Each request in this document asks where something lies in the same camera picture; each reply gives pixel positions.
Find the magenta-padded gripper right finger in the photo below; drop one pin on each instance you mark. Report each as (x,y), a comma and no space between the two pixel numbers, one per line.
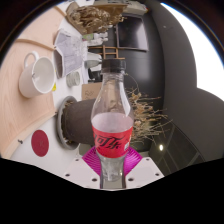
(133,160)

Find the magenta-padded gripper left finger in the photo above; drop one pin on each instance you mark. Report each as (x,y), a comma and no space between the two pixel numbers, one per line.
(90,160)

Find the clear red-labelled drink bottle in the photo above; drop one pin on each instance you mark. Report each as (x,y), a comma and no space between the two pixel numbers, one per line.
(112,131)

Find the dried plant in grey pot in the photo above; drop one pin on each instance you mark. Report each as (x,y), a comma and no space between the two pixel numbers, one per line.
(80,121)

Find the flat round red coaster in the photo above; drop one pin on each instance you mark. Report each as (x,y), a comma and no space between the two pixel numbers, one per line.
(40,143)

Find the cardboard box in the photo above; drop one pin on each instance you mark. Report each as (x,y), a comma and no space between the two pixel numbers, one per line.
(90,91)

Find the yellow packet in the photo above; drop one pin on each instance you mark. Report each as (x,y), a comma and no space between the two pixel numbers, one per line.
(54,87)

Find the small white ribbed cup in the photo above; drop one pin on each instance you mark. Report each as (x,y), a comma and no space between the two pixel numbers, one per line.
(73,79)

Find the tan canvas mat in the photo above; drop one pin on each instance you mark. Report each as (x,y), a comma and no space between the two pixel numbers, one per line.
(20,113)

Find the white mug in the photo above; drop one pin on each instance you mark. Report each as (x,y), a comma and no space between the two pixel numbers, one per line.
(38,78)

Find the open printed newspaper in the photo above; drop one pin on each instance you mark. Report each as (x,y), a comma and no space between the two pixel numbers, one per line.
(71,53)

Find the wooden easel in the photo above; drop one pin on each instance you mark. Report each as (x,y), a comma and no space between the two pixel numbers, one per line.
(110,52)

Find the black wall screen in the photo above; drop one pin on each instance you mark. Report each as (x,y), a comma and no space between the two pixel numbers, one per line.
(132,33)

